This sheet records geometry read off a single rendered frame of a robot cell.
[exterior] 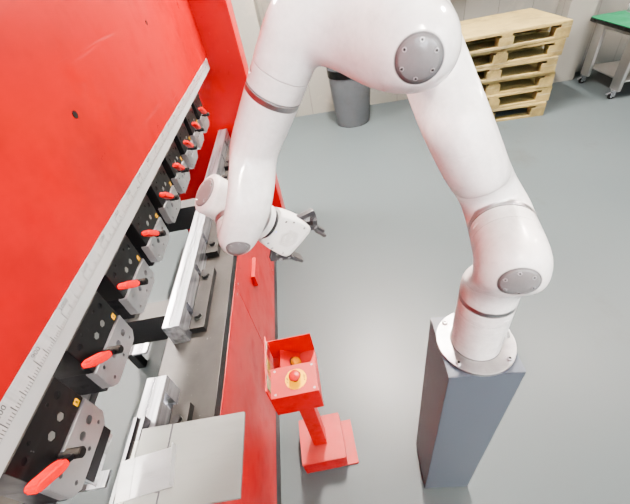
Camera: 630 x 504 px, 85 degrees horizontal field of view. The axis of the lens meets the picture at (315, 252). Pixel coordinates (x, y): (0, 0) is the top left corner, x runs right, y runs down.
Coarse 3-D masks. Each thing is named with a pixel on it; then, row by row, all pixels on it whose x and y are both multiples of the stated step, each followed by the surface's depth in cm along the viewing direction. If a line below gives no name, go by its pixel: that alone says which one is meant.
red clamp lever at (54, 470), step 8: (72, 448) 58; (80, 448) 57; (64, 456) 57; (72, 456) 56; (80, 456) 57; (56, 464) 53; (64, 464) 54; (40, 472) 52; (48, 472) 51; (56, 472) 52; (32, 480) 50; (40, 480) 50; (48, 480) 51; (24, 488) 49; (32, 488) 49; (40, 488) 49
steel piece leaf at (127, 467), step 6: (126, 462) 80; (132, 462) 80; (120, 468) 79; (126, 468) 79; (132, 468) 79; (120, 474) 78; (126, 474) 78; (132, 474) 78; (120, 480) 77; (126, 480) 77; (120, 486) 76; (126, 486) 76; (120, 492) 75; (126, 492) 75; (120, 498) 75; (126, 498) 74
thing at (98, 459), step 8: (104, 432) 74; (104, 440) 73; (96, 448) 70; (104, 448) 73; (96, 456) 70; (104, 456) 74; (96, 464) 70; (88, 472) 67; (96, 472) 69; (88, 480) 67; (96, 480) 70
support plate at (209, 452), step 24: (144, 432) 85; (168, 432) 84; (192, 432) 83; (216, 432) 82; (240, 432) 81; (192, 456) 79; (216, 456) 78; (240, 456) 77; (192, 480) 75; (216, 480) 74; (240, 480) 74
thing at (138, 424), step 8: (144, 416) 88; (136, 424) 87; (144, 424) 87; (136, 432) 86; (128, 440) 84; (136, 440) 84; (128, 448) 83; (128, 456) 82; (120, 464) 80; (112, 496) 75
